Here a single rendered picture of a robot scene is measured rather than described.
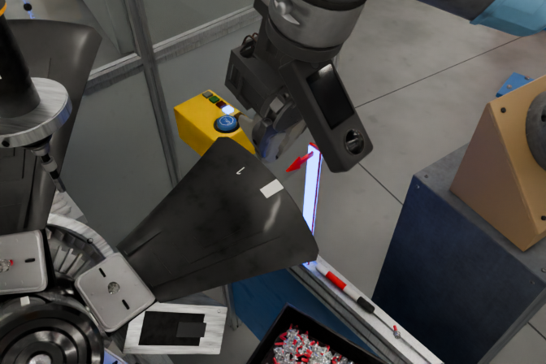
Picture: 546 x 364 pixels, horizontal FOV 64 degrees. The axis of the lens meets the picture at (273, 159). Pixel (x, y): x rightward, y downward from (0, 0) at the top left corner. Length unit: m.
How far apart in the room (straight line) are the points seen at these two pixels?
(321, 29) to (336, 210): 1.81
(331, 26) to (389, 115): 2.35
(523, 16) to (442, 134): 2.33
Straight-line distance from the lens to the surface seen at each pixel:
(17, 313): 0.50
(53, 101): 0.36
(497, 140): 0.81
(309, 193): 0.76
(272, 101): 0.42
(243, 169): 0.63
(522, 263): 0.88
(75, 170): 1.38
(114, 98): 1.31
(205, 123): 0.91
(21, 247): 0.54
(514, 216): 0.87
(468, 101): 2.97
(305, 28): 0.35
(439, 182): 0.94
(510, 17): 0.34
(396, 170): 2.37
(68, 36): 0.54
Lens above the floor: 1.66
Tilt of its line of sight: 45 degrees down
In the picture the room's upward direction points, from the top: straight up
